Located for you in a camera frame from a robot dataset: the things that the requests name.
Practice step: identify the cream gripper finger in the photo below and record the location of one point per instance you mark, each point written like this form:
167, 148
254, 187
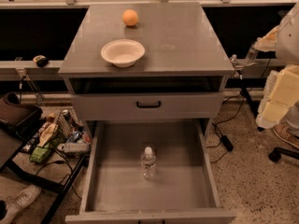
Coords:
268, 42
280, 94

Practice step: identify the clear plastic water bottle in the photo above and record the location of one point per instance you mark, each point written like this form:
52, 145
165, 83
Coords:
148, 163

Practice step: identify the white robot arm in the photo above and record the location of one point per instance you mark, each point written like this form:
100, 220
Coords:
287, 48

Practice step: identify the background water bottle on ledge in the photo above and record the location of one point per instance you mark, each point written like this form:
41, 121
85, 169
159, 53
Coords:
251, 55

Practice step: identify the closed grey middle drawer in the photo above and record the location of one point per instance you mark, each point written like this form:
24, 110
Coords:
117, 107

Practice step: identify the grey drawer cabinet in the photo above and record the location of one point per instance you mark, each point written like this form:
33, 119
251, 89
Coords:
182, 52

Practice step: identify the open grey bottom drawer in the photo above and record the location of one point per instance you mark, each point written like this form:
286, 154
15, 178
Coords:
183, 190

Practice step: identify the black tripod leg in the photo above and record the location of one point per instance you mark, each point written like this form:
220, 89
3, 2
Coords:
245, 93

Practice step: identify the small clamp on ledge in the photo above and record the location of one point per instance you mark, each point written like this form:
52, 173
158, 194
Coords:
237, 67

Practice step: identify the tan shoe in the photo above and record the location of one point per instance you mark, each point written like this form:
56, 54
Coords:
283, 133

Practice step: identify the black chair base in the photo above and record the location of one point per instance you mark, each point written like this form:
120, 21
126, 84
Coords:
276, 154

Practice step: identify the black power adapter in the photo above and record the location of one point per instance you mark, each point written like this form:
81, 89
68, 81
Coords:
227, 143

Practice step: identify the orange fruit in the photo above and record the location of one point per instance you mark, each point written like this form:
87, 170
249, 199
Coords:
130, 17

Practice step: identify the white paper bowl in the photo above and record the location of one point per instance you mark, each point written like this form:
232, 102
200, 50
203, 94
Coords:
123, 52

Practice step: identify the black tape measure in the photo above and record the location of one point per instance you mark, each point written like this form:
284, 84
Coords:
41, 60

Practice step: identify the green snack bag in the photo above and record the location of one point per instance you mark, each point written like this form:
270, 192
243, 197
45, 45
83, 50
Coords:
40, 154

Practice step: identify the brown bag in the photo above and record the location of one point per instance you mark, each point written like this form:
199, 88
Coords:
19, 120

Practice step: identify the white sneaker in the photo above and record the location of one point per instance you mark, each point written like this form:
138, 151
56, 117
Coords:
12, 206

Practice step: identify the black drawer handle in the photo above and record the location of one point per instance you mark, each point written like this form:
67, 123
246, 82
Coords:
148, 105

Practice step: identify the wire basket of snacks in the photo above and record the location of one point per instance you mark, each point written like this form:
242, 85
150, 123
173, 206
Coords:
63, 133

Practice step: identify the black metal table frame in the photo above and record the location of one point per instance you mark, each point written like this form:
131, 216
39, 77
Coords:
10, 146

